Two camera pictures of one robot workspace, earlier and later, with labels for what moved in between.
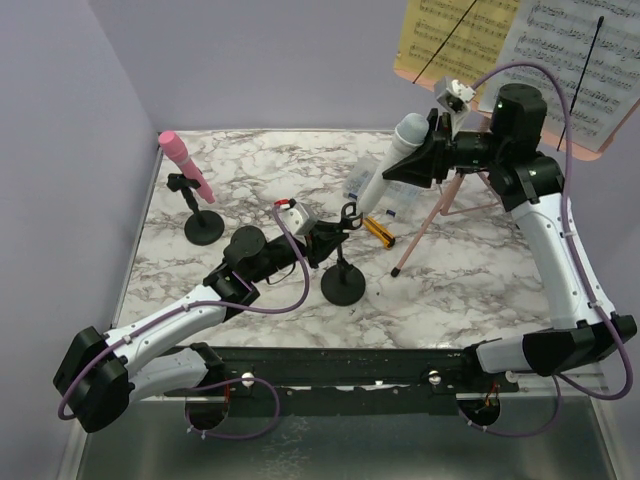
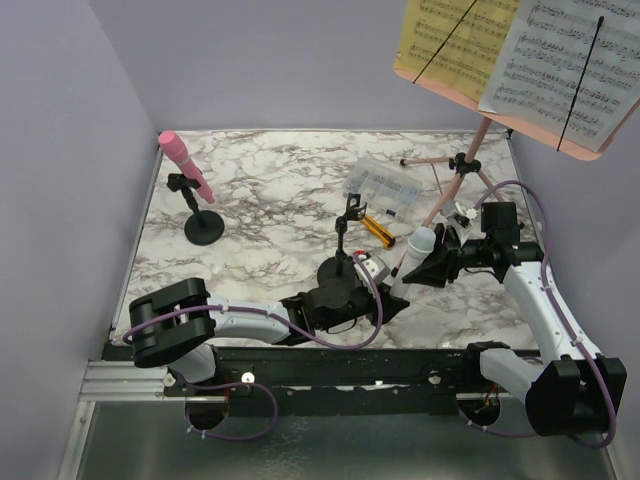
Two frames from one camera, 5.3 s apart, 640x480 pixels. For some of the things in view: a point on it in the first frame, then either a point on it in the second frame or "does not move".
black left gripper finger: [320, 244] → [390, 305]
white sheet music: [583, 56] does not move
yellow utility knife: [384, 235] does not move
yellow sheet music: [455, 39] does not move
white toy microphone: [410, 132] → [421, 244]
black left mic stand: [203, 228] does not move
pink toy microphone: [178, 151] does not move
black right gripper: [437, 151] → [451, 257]
